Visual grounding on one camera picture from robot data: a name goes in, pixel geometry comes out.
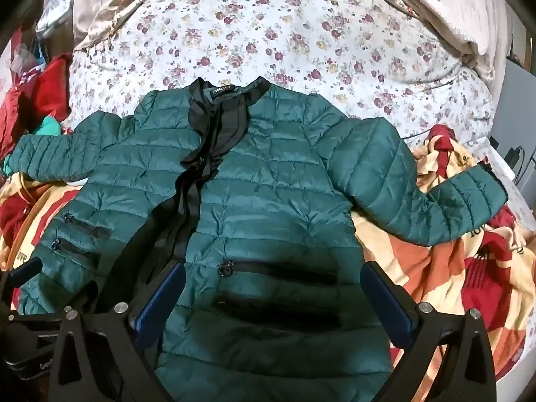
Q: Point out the red orange printed blanket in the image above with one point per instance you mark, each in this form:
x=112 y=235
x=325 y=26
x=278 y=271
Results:
x=439 y=259

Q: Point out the teal cloth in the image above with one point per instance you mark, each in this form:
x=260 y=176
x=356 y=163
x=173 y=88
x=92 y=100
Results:
x=50 y=126

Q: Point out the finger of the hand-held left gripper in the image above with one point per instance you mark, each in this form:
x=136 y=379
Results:
x=24 y=269

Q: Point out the floral quilt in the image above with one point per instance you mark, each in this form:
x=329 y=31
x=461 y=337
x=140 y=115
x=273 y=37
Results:
x=293 y=42

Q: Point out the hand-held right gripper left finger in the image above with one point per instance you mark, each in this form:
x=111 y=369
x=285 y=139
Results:
x=161 y=303

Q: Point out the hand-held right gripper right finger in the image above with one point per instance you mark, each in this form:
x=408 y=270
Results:
x=385 y=303

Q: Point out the beige bed cover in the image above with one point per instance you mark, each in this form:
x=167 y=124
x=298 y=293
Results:
x=460 y=8

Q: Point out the green puffer jacket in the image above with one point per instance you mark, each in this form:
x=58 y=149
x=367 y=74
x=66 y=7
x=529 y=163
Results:
x=259 y=201

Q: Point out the red cloth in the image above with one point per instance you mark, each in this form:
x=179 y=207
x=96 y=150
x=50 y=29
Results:
x=46 y=92

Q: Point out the black power adapter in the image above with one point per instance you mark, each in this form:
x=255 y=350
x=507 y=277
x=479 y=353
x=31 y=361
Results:
x=513 y=157

